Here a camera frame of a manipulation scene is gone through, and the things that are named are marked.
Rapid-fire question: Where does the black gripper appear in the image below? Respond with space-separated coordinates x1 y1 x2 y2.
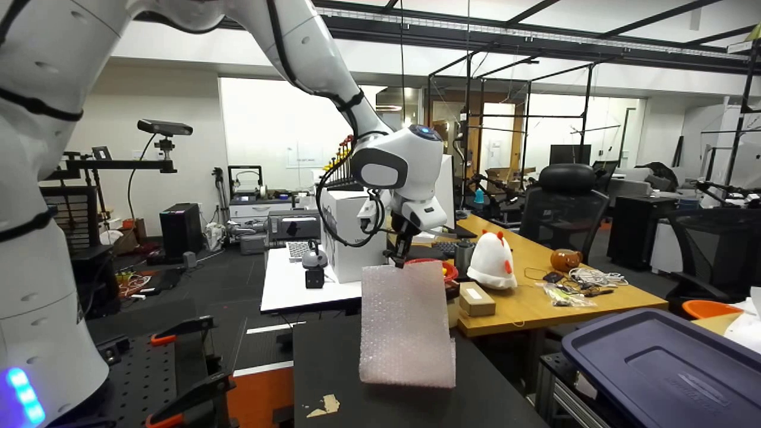
388 207 428 269

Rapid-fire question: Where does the red bowl with small items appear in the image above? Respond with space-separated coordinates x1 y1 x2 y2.
440 260 460 291

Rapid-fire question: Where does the dark can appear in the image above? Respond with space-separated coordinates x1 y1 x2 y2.
451 237 478 281

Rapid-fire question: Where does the white computer monitor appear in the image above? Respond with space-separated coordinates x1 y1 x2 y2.
433 150 457 232

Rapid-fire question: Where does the black joystick stand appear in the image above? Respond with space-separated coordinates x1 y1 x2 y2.
300 248 331 291

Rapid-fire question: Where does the white and red helmet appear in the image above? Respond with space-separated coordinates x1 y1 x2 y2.
464 229 519 292

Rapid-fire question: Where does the small tan box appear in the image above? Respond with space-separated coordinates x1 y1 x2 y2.
457 281 499 320

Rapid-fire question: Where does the grey electronic device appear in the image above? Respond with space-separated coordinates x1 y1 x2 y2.
267 209 324 245

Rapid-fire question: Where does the white table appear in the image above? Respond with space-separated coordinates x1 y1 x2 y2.
258 245 375 314

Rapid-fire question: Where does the wooden desk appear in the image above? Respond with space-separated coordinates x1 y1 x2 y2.
425 212 670 339

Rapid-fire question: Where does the orange ball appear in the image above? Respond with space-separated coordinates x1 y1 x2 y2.
550 248 584 276

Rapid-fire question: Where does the black office chair with headrest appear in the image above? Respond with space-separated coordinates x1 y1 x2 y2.
519 161 610 263

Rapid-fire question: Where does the large yellow tape scrap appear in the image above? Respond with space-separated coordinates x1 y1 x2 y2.
305 392 342 421

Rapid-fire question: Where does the pile of snack wrappers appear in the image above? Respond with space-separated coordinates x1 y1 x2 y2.
540 261 628 308

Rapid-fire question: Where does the black flat monitor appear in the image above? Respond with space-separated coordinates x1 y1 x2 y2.
547 143 595 169

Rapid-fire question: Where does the black computer tower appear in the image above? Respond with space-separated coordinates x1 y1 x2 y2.
157 199 205 263

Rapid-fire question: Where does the black cabinet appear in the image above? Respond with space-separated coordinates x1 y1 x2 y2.
606 192 676 272

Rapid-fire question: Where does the dark blue storage tote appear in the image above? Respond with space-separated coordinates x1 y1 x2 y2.
559 306 761 428

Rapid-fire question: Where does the orange bowl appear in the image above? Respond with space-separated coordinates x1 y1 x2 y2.
680 297 743 324

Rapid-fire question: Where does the black mesh chair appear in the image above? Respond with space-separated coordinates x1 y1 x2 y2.
663 207 761 311

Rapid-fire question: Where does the black frame printer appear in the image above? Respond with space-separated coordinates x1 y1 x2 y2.
226 165 267 205

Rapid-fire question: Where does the black camera on stand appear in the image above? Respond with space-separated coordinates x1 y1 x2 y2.
136 116 195 157

